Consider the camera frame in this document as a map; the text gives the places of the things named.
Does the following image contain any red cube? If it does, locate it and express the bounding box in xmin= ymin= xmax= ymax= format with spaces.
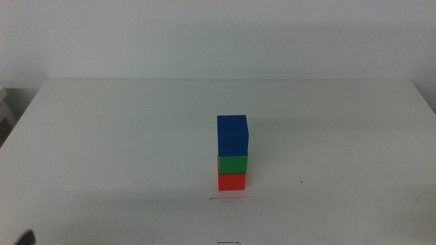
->
xmin=217 ymin=172 xmax=247 ymax=192

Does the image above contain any green cube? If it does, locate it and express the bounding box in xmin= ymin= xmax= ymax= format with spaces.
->
xmin=217 ymin=154 xmax=249 ymax=176

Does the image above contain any blue cube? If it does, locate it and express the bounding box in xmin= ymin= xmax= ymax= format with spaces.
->
xmin=217 ymin=114 xmax=250 ymax=157

